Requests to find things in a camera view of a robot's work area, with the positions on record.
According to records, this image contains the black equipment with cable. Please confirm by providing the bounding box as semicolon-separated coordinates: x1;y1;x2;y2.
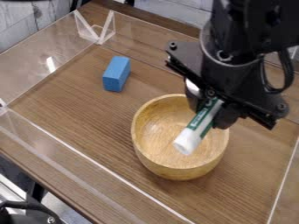
0;200;65;224

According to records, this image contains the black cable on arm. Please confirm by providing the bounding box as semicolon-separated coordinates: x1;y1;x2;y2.
258;49;294;95

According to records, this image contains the green expo marker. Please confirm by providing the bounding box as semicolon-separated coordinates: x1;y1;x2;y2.
172;98;222;155

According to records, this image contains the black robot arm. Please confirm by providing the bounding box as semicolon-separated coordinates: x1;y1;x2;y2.
165;0;299;130

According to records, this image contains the clear acrylic tray wall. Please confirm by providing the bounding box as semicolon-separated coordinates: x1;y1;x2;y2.
0;4;299;224

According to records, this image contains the light wooden bowl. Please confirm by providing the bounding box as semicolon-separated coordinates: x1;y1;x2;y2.
130;94;229;181

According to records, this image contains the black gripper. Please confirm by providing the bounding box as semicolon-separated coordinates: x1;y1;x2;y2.
165;40;289;130

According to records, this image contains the blue rectangular block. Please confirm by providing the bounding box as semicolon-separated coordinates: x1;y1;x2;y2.
102;56;130;92

